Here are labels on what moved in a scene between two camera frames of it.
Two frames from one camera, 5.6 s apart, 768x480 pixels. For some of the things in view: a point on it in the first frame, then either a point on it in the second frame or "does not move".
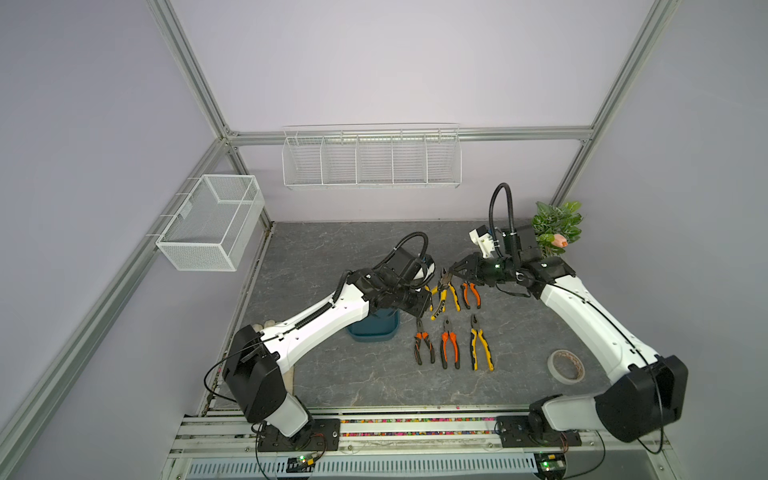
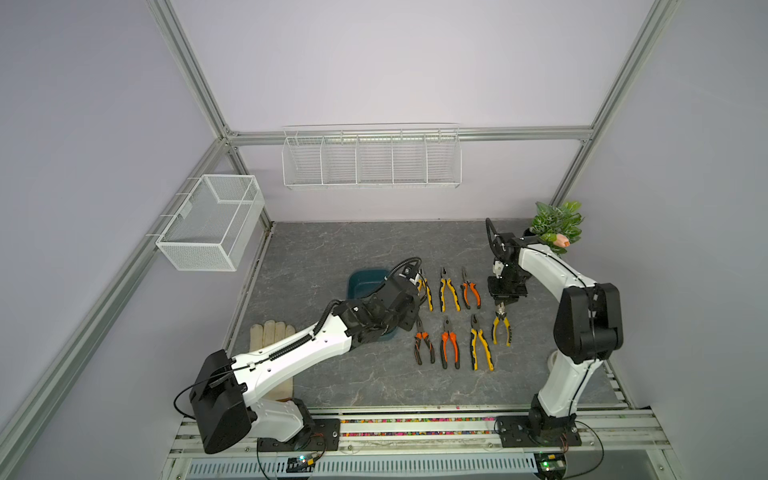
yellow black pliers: x=475 y=332 does not move
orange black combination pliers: x=444 y=343 does not move
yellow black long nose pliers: x=443 y=287 -> x=501 y=314
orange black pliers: x=465 y=288 does not move
